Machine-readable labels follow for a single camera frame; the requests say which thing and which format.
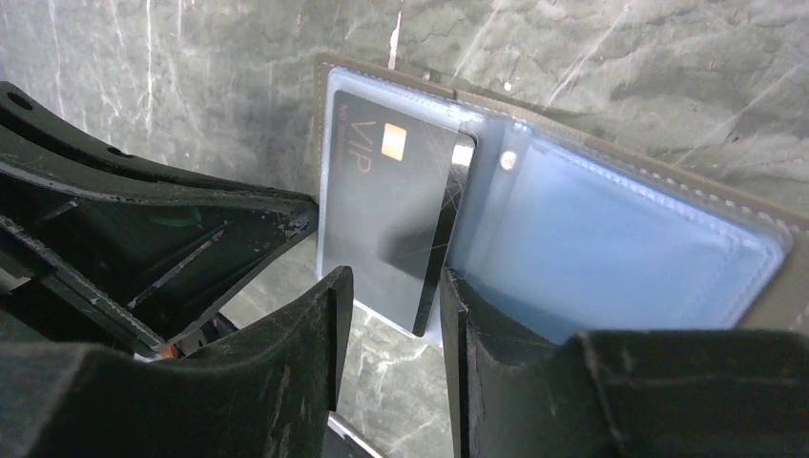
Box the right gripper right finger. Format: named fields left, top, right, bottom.
left=440, top=269, right=808, bottom=457

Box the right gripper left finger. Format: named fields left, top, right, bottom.
left=1, top=266, right=353, bottom=457

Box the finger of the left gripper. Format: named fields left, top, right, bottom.
left=1, top=164, right=318, bottom=356
left=1, top=82, right=317, bottom=211

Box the grey card holder wallet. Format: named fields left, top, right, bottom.
left=316, top=53, right=808, bottom=343

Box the black VIP card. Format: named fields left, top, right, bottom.
left=318, top=89, right=476, bottom=337

